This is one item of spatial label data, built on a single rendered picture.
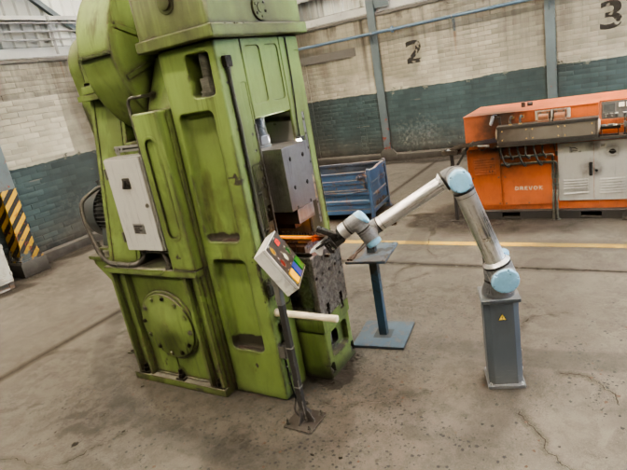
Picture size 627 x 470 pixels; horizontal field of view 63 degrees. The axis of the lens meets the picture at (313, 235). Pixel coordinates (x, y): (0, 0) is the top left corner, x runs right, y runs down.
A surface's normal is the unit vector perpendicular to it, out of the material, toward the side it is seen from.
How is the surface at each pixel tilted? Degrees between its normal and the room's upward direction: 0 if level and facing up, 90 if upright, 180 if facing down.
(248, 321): 90
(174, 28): 90
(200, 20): 90
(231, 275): 90
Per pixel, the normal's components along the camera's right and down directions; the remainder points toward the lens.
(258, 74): 0.85, 0.00
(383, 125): -0.50, 0.34
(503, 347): -0.18, 0.32
